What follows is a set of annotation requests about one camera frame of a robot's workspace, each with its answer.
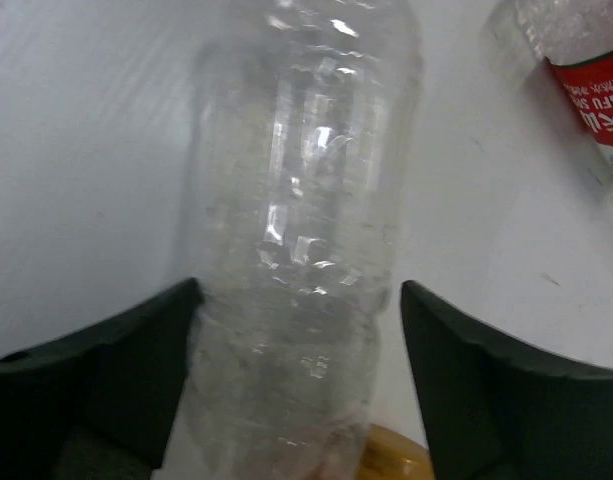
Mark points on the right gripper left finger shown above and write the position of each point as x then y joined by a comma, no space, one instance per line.
101,402

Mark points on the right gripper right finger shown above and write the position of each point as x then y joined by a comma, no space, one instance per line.
495,407

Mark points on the clear unlabelled plastic bottle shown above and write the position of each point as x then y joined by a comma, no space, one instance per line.
302,120

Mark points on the orange juice bottle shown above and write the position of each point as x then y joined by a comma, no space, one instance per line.
391,456

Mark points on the red cap clear bottle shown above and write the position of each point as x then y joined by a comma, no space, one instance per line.
572,42

